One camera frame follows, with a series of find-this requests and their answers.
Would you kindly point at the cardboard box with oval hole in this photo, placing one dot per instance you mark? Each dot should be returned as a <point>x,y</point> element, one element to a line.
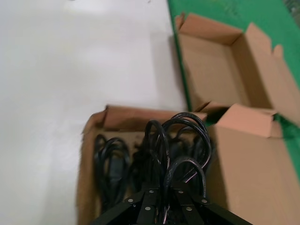
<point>211,61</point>

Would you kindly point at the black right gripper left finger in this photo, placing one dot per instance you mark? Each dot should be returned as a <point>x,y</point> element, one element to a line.
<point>140,208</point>

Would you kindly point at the green table cloth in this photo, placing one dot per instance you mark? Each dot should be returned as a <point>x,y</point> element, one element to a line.
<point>257,14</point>

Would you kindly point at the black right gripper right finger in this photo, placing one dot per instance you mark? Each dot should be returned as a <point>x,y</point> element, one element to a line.
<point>197,208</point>

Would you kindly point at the cardboard box with round hole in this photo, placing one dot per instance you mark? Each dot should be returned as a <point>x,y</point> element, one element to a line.
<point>243,164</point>

